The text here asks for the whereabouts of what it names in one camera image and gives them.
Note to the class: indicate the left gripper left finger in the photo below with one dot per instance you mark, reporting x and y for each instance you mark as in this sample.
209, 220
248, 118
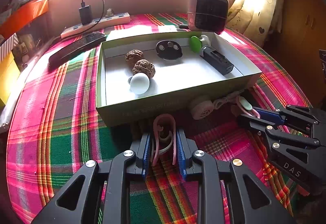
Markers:
100, 192

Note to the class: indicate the pink clip with green pad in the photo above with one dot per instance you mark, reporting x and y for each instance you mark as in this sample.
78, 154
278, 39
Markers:
246, 107

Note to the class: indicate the white power strip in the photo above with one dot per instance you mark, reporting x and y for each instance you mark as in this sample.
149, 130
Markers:
118, 19

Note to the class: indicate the black rectangular battery pack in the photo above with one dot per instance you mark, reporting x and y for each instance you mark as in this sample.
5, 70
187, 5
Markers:
217, 60

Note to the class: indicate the green silver spool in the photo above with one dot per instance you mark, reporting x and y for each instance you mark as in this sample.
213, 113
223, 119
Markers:
197, 43

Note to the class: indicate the white round device with cable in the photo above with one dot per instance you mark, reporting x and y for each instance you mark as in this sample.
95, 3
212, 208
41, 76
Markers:
203, 106

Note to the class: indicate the black charger adapter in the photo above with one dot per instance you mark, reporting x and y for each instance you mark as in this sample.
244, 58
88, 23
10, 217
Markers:
85, 14

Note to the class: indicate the green white cardboard tray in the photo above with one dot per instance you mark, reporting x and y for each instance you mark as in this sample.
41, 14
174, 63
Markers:
175, 84

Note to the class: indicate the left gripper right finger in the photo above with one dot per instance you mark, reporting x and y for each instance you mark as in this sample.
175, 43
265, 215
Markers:
249, 200

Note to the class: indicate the white round knob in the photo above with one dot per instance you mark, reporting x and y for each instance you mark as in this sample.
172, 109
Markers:
139, 83

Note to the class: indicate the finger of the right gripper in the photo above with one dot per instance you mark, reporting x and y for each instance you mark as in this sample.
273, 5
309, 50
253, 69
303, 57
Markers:
271, 132
291, 115

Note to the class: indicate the large brown walnut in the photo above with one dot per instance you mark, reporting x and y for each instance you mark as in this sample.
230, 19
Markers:
145, 67

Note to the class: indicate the black three-button remote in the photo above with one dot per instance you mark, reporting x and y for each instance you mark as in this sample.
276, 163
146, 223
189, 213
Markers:
168, 50

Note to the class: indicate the pink cable winder clip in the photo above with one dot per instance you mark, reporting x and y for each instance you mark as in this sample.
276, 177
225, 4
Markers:
164, 128

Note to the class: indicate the small brown walnut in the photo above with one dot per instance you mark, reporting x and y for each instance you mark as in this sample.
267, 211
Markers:
134, 56

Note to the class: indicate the orange box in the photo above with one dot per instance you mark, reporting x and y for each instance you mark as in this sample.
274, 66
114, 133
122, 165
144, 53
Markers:
24, 15

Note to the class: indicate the yellow box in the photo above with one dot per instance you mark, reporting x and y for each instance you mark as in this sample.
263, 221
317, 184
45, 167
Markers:
9, 74

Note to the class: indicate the black smartphone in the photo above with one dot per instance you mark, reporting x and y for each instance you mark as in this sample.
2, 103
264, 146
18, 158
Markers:
75, 48

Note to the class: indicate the small grey fan heater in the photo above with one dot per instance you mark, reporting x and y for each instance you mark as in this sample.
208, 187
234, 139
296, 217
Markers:
207, 15

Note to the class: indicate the small beige plug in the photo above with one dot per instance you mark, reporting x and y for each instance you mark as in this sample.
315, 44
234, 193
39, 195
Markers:
109, 13

